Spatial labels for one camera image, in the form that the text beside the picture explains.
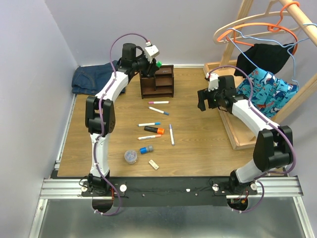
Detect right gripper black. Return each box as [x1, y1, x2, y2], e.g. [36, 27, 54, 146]
[197, 86, 224, 111]

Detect green capped black highlighter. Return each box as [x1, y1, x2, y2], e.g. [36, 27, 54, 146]
[152, 61, 162, 74]

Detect brown wooden desk organizer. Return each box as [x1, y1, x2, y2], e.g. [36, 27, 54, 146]
[139, 64, 174, 99]

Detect orange capped black highlighter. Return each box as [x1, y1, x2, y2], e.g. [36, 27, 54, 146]
[144, 126, 164, 134]

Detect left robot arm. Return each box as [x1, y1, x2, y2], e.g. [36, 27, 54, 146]
[85, 42, 161, 196]

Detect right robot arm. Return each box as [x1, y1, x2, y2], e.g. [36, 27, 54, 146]
[198, 73, 295, 194]

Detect pink capped white marker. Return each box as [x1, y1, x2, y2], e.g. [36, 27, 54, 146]
[148, 101, 170, 105]

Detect dark blue capped white marker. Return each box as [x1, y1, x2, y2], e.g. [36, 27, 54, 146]
[148, 107, 169, 116]

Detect wooden clothes rack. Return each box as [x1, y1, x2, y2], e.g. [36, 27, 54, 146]
[203, 0, 317, 151]

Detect lavender capped white marker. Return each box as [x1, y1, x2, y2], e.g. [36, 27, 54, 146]
[169, 124, 175, 146]

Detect light blue capped white marker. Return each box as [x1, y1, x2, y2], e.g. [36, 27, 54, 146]
[137, 122, 161, 127]

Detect folded blue jeans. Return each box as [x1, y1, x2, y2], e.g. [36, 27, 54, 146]
[71, 62, 113, 96]

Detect salmon capped white marker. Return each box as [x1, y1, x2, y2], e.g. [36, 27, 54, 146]
[137, 134, 161, 140]

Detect blue shark print shorts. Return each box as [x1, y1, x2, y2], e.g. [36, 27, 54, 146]
[237, 68, 299, 118]

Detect orange plastic hanger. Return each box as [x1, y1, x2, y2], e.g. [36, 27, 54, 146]
[216, 1, 301, 56]

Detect blue and grey glue stick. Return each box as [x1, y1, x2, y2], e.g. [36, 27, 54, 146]
[140, 145, 154, 154]

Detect beige eraser block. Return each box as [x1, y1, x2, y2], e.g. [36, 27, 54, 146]
[149, 160, 159, 170]

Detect black garment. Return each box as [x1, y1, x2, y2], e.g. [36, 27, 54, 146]
[236, 44, 294, 75]

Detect clear round pin container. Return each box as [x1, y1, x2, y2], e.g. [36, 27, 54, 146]
[124, 150, 138, 165]

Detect wooden clothes hanger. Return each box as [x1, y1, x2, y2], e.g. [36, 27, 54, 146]
[212, 0, 304, 45]

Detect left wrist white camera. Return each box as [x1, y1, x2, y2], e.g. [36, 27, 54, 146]
[144, 45, 159, 63]

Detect wrist white camera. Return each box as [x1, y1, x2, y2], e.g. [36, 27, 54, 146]
[144, 45, 159, 63]
[206, 73, 219, 92]

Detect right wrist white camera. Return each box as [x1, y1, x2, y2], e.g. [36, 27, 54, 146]
[206, 73, 219, 92]

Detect light blue wire hanger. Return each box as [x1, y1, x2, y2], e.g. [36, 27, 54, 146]
[227, 27, 309, 86]

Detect aluminium frame rail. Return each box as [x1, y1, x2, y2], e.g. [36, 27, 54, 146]
[30, 176, 315, 238]

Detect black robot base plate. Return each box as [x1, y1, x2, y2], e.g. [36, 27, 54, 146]
[82, 175, 257, 207]

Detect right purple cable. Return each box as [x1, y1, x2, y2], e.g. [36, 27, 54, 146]
[207, 65, 297, 214]

